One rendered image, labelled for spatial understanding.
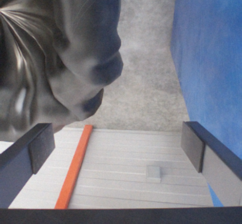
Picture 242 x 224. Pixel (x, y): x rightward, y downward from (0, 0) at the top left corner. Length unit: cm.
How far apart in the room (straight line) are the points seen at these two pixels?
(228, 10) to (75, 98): 28
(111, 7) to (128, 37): 66
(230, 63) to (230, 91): 4
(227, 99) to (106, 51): 20
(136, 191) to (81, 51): 91
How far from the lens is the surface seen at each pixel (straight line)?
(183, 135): 17
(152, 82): 103
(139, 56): 95
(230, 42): 32
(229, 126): 31
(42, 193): 117
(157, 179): 105
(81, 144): 122
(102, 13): 24
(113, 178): 109
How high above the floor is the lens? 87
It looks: 50 degrees down
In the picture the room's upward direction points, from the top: 170 degrees counter-clockwise
